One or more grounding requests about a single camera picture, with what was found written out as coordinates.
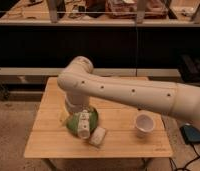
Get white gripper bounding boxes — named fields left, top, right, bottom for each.
left=59, top=92, right=89, bottom=124

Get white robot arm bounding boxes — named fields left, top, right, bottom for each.
left=57, top=56, right=200, bottom=130

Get green plate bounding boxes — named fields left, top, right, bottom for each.
left=66, top=107, right=99, bottom=136

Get white plastic bottle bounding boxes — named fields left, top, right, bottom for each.
left=77, top=110, right=90, bottom=139

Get beige sponge block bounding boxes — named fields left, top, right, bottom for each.
left=89, top=127, right=107, bottom=147

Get wooden table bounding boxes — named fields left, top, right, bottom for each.
left=24, top=77, right=173, bottom=159

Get white paper cup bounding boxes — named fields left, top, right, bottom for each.
left=135, top=114, right=155, bottom=133

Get background workbench shelf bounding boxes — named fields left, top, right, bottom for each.
left=0, top=0, right=200, bottom=27

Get blue black foot pedal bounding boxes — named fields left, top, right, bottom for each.
left=180, top=125, right=200, bottom=144

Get black cable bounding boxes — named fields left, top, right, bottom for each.
left=168, top=143, right=200, bottom=171

